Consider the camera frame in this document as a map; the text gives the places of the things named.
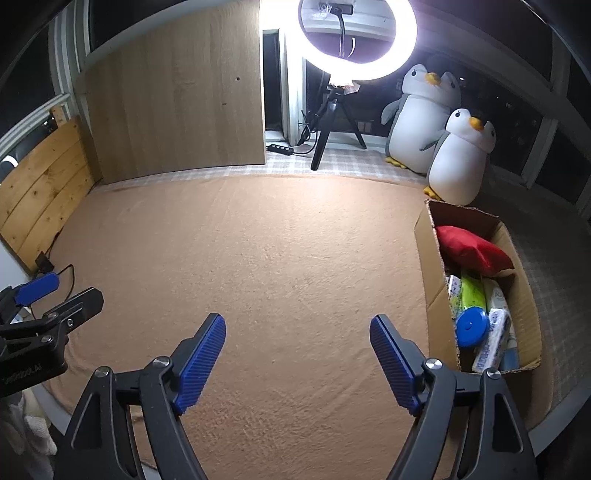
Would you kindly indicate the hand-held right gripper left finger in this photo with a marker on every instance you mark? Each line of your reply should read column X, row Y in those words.
column 203, row 364

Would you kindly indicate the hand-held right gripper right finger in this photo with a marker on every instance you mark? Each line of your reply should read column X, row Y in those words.
column 392, row 364

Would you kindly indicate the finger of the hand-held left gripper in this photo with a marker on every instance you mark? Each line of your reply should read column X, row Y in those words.
column 74, row 308
column 37, row 287

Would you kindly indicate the white printed tissue pack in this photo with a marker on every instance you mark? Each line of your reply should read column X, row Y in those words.
column 454, row 290

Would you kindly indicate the cardboard box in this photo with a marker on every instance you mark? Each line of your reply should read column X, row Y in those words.
column 431, row 272

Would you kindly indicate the white tube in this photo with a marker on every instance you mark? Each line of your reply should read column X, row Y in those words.
column 491, row 339

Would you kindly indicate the green tube packet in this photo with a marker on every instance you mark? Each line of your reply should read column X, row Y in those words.
column 473, row 295

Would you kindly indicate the white bottle blue cap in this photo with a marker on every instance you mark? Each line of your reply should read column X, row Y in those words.
column 497, row 295

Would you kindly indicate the red fabric pouch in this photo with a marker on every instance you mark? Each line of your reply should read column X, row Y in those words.
column 471, row 251

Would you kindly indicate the black power adapter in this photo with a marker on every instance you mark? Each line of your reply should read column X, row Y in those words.
column 45, row 262

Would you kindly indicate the pine plank panel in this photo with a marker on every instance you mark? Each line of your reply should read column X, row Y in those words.
column 41, row 184

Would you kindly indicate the checkered sheet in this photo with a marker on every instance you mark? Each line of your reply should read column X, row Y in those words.
column 360, row 159

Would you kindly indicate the small penguin plush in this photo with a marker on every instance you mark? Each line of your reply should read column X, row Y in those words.
column 457, row 161

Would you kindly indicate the black power strip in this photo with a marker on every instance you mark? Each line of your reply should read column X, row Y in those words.
column 279, row 149

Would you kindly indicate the light wood board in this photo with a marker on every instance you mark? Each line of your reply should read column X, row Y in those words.
column 175, row 92

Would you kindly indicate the large penguin plush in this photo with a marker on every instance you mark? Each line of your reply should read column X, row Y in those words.
column 418, row 124

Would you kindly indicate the white window frame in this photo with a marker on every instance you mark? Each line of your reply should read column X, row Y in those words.
column 69, row 69

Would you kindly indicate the white door frame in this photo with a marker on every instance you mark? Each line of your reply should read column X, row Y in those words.
column 291, row 92

